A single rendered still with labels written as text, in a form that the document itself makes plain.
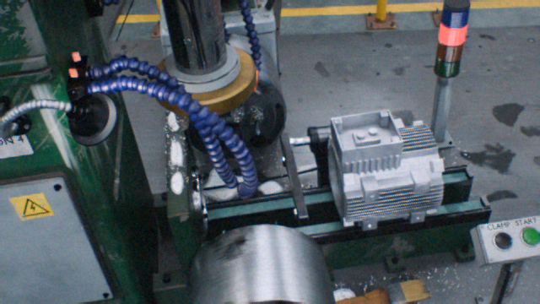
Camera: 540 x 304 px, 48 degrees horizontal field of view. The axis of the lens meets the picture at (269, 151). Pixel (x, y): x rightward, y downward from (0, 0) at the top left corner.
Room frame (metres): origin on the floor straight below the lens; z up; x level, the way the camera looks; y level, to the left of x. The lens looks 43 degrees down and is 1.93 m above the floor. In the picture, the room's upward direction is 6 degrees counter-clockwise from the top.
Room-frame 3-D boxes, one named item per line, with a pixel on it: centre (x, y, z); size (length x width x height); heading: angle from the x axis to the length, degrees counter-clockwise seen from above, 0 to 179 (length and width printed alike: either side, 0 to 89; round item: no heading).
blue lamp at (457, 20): (1.20, -0.46, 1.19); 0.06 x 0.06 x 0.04
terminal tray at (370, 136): (0.88, -0.19, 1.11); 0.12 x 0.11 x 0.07; 94
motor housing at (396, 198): (0.88, -0.23, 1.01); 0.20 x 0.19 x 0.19; 94
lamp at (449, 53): (1.20, -0.46, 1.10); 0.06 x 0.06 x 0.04
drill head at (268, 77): (1.19, 0.08, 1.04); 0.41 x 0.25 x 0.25; 4
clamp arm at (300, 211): (0.90, -0.05, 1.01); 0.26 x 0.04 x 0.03; 4
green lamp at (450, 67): (1.20, -0.46, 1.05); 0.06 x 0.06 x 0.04
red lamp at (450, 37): (1.20, -0.46, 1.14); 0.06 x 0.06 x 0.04
